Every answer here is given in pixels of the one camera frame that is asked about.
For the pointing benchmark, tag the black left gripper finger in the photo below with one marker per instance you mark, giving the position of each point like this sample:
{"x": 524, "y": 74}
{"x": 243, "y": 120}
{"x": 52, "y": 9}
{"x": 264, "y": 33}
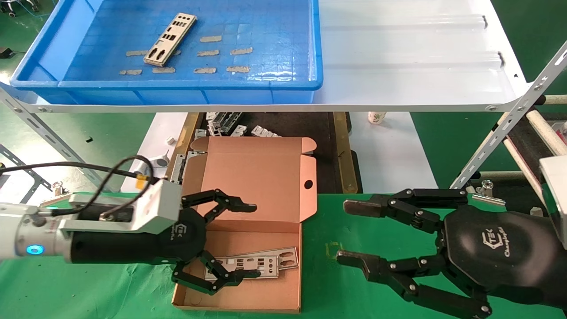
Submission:
{"x": 239, "y": 206}
{"x": 212, "y": 283}

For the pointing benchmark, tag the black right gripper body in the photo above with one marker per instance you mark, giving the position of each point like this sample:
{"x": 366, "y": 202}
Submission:
{"x": 500, "y": 248}

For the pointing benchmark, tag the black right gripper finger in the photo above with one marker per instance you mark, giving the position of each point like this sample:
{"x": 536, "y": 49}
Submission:
{"x": 381, "y": 269}
{"x": 367, "y": 208}

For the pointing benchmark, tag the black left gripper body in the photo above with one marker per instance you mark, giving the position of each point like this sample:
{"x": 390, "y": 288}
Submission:
{"x": 133, "y": 248}

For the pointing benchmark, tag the silver metal shield plate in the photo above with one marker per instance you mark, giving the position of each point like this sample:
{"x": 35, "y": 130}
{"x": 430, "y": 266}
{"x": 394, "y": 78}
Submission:
{"x": 257, "y": 263}
{"x": 289, "y": 258}
{"x": 170, "y": 39}

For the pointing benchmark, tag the brown cardboard box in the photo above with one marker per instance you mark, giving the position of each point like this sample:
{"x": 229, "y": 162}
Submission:
{"x": 266, "y": 173}

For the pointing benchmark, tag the blue plastic tray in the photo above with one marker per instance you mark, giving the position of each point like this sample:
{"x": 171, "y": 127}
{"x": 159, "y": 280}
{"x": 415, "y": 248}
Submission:
{"x": 266, "y": 26}

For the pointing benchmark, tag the silver binder clip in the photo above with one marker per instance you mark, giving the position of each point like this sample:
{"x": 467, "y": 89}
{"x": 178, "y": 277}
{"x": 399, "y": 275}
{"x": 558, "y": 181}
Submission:
{"x": 60, "y": 189}
{"x": 487, "y": 192}

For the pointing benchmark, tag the green cloth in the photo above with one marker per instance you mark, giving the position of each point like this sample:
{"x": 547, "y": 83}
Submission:
{"x": 323, "y": 283}

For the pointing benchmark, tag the long silver metal plate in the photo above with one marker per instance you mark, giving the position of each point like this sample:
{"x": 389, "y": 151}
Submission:
{"x": 178, "y": 167}

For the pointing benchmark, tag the grey rack tube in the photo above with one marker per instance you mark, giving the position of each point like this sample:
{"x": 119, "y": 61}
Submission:
{"x": 509, "y": 175}

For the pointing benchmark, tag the pile of metal plates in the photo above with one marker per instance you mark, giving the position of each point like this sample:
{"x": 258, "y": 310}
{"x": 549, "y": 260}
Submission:
{"x": 226, "y": 122}

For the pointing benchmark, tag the white pipe fitting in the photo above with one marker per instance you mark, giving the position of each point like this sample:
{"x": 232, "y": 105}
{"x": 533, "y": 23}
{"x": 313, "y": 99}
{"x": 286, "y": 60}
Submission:
{"x": 160, "y": 161}

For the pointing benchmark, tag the white paper cup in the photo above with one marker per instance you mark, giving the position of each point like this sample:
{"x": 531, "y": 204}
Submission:
{"x": 376, "y": 117}

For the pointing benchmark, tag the dark rack panel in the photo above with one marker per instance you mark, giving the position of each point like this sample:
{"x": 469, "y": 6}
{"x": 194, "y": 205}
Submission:
{"x": 529, "y": 146}

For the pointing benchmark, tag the grey slotted angle bar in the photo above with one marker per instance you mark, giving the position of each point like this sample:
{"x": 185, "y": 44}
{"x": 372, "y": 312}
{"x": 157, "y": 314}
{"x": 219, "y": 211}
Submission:
{"x": 40, "y": 179}
{"x": 53, "y": 137}
{"x": 509, "y": 119}

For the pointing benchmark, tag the white rack tube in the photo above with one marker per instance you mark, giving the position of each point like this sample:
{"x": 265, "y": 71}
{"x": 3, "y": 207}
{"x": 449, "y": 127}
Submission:
{"x": 556, "y": 99}
{"x": 547, "y": 130}

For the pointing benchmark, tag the white shelf board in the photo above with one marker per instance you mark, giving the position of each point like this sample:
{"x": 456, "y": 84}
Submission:
{"x": 398, "y": 66}

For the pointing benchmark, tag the grey tape patch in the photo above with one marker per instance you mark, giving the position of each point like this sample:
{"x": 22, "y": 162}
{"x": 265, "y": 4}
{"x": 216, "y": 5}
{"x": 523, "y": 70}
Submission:
{"x": 210, "y": 39}

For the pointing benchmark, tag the black power adapter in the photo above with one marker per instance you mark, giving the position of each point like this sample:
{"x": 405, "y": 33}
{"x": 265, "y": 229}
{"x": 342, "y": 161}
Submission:
{"x": 5, "y": 52}

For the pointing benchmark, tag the black chair caster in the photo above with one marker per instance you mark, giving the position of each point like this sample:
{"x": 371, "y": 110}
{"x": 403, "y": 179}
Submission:
{"x": 9, "y": 11}

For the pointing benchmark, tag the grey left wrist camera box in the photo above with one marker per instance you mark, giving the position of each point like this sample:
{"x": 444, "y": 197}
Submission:
{"x": 155, "y": 206}

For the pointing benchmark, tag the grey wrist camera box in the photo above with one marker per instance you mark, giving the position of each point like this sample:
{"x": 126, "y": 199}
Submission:
{"x": 556, "y": 190}
{"x": 155, "y": 206}

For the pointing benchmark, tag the silver metal bracket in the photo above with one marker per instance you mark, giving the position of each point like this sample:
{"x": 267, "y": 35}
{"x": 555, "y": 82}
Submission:
{"x": 263, "y": 131}
{"x": 200, "y": 134}
{"x": 239, "y": 130}

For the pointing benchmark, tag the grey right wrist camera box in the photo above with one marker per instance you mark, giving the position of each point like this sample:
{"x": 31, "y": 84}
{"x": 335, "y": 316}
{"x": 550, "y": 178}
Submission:
{"x": 556, "y": 190}

